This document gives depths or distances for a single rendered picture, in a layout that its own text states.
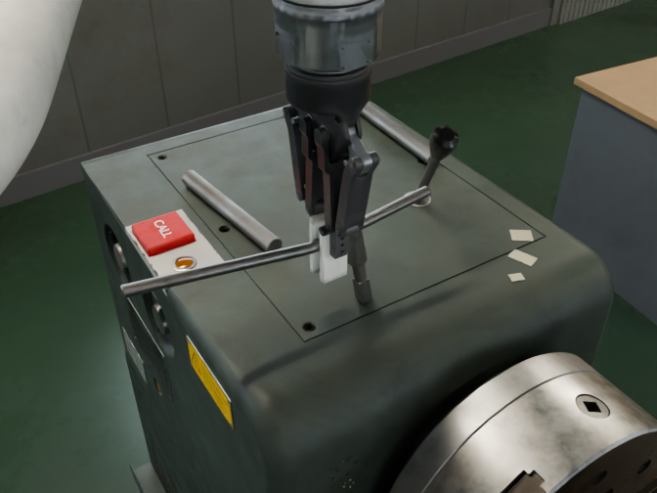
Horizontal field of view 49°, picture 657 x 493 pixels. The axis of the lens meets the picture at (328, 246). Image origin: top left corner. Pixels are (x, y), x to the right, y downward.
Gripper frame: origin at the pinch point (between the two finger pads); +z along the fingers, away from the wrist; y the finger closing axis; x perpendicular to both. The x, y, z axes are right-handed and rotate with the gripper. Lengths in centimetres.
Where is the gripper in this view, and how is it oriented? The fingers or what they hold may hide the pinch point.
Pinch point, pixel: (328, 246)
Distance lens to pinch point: 74.0
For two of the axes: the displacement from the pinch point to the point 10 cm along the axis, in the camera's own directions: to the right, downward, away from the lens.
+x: 8.5, -3.2, 4.2
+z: 0.0, 7.9, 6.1
